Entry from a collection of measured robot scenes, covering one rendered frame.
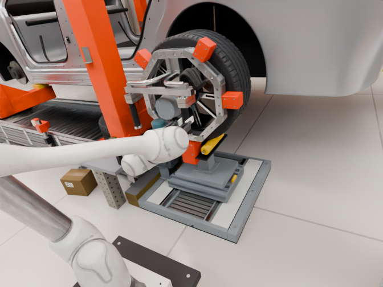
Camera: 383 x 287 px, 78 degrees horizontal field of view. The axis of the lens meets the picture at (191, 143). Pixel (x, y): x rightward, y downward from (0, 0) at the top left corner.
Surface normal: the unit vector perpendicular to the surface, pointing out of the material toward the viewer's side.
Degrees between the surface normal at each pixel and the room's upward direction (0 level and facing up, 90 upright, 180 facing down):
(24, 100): 90
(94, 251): 4
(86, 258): 4
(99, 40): 90
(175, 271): 0
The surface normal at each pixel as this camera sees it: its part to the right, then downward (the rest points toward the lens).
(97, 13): 0.86, 0.14
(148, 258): -0.14, -0.86
